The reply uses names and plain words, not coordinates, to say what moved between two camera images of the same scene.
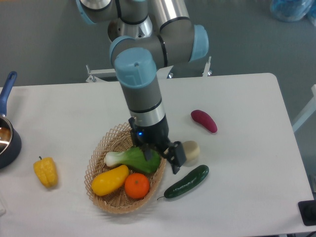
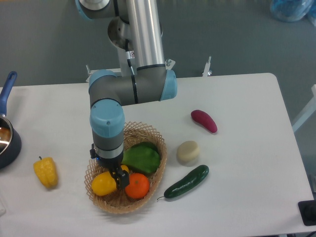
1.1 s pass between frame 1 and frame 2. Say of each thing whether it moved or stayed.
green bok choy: stayed
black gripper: moved
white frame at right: stayed
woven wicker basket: stayed
